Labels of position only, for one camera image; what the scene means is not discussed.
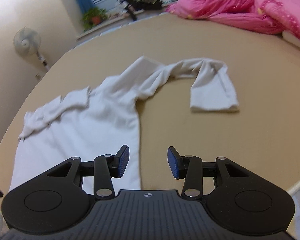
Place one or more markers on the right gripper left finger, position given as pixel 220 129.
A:
pixel 63 195

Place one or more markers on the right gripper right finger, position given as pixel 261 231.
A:
pixel 234 197

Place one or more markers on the white long-sleeve shirt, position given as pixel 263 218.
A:
pixel 88 123

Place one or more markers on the beige mattress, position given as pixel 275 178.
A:
pixel 263 135

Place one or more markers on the white standing fan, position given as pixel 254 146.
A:
pixel 27 42

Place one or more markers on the potted green plant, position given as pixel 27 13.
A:
pixel 93 17

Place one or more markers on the pink quilt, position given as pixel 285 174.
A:
pixel 261 16

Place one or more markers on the wall power socket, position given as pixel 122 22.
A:
pixel 38 77

